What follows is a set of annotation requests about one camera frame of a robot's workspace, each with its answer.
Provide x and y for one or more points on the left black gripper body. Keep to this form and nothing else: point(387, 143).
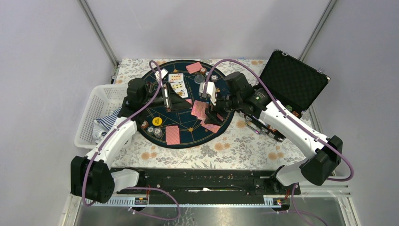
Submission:
point(161, 100)

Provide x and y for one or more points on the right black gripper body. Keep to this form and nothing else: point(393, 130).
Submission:
point(228, 102)

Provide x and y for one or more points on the red card deck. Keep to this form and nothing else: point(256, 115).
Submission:
point(198, 109)

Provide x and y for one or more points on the red five chip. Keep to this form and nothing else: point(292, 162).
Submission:
point(144, 125)
point(203, 70)

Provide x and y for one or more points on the yellow dealer button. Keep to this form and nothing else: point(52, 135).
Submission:
point(157, 121)

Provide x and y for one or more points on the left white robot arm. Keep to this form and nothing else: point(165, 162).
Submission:
point(91, 176)

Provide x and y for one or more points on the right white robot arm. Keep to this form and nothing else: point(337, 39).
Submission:
point(322, 154)

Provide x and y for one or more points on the round dark blue poker mat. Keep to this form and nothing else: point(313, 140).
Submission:
point(191, 132)

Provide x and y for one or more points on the clear plastic disc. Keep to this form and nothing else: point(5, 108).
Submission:
point(199, 78)

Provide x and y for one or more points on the white plastic basket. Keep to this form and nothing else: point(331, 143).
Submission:
point(103, 100)

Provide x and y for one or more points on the striped blue white cloth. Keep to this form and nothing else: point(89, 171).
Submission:
point(102, 126)

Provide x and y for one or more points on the green chip row in case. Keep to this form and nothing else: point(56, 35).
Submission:
point(289, 108)

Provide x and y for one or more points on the floral tablecloth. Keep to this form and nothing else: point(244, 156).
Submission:
point(237, 148)

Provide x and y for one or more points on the black chip carrying case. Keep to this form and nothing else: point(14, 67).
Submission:
point(291, 81)

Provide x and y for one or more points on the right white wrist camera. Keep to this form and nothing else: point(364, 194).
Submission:
point(208, 92)

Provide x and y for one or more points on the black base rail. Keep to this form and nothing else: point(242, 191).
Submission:
point(209, 186)

